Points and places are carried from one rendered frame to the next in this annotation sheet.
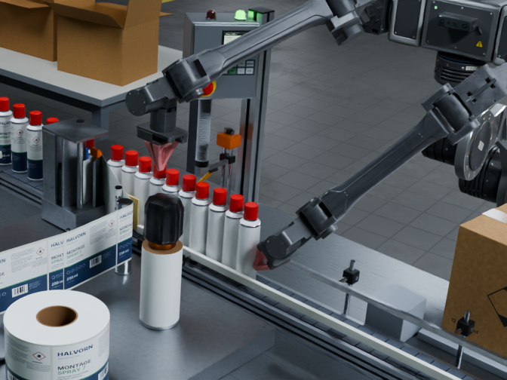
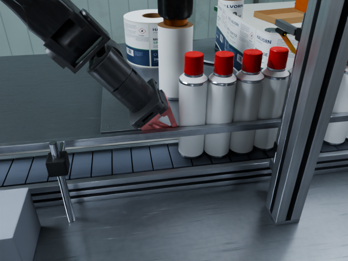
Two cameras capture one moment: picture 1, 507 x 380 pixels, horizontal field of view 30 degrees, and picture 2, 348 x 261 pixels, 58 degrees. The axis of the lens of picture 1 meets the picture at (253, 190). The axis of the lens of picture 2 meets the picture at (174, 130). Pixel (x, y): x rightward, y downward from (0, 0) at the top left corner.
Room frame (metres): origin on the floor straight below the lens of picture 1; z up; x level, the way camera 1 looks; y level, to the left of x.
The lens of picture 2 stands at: (2.34, -0.41, 1.26)
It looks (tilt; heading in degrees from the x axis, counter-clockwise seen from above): 32 degrees down; 132
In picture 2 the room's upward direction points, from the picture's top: straight up
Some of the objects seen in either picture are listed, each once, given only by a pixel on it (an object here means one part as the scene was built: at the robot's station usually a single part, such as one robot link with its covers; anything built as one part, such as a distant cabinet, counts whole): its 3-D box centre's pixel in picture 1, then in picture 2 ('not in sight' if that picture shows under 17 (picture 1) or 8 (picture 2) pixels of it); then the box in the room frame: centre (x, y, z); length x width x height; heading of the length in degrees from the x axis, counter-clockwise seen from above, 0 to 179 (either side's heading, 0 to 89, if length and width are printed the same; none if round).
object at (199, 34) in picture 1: (221, 56); not in sight; (2.21, 0.10, 1.38); 0.17 x 0.10 x 0.19; 107
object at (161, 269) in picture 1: (161, 260); (175, 39); (1.81, 0.19, 1.03); 0.09 x 0.09 x 0.30
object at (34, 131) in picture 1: (35, 145); not in sight; (2.52, 0.63, 0.98); 0.05 x 0.05 x 0.20
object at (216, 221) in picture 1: (217, 228); (246, 104); (2.08, 0.08, 0.98); 0.05 x 0.05 x 0.20
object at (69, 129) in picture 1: (75, 130); not in sight; (2.26, 0.47, 1.14); 0.14 x 0.11 x 0.01; 52
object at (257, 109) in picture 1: (250, 142); (330, 23); (2.21, 0.02, 1.16); 0.04 x 0.04 x 0.67; 52
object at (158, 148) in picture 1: (157, 148); not in sight; (1.95, 0.22, 1.23); 0.07 x 0.07 x 0.09; 53
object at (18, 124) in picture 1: (19, 138); not in sight; (2.56, 0.69, 0.98); 0.05 x 0.05 x 0.20
